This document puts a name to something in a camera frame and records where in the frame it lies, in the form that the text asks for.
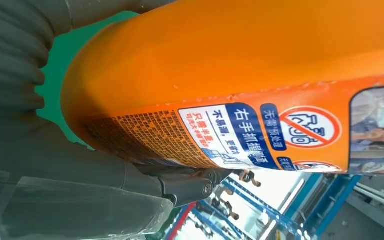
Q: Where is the green table mat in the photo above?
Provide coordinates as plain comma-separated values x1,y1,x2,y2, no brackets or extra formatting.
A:
34,11,141,152

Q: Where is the person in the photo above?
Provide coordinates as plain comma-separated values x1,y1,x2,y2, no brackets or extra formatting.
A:
238,169,263,189

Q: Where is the blue metal rack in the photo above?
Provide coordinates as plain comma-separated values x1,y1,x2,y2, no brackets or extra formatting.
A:
165,172,362,240

